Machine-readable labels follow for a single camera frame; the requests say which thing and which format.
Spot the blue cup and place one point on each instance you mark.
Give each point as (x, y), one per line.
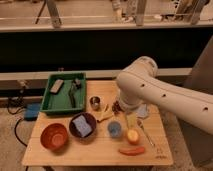
(114, 129)

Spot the yellow apple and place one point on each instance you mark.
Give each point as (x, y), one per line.
(133, 136)

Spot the grey rectangular block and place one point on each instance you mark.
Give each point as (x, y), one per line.
(56, 86)

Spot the dark handled tool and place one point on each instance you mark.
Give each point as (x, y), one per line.
(75, 85)

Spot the blue box on floor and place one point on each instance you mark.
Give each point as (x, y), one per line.
(32, 111)

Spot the dark red grapes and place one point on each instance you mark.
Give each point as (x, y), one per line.
(116, 109)

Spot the blue sponge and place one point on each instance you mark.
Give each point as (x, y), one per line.
(82, 126)

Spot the small metal cup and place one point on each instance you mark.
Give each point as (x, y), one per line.
(95, 103)

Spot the green plastic tray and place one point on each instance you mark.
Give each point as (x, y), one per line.
(55, 104)

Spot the dark purple bowl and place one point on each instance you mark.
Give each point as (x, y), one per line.
(90, 120)

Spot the orange bowl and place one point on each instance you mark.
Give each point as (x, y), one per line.
(54, 136)

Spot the metal spoon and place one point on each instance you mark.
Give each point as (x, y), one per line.
(140, 124)

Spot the grey blue cloth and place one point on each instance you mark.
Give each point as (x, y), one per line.
(142, 111)

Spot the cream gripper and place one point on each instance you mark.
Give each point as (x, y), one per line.
(131, 120)

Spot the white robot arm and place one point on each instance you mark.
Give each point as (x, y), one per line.
(137, 83)

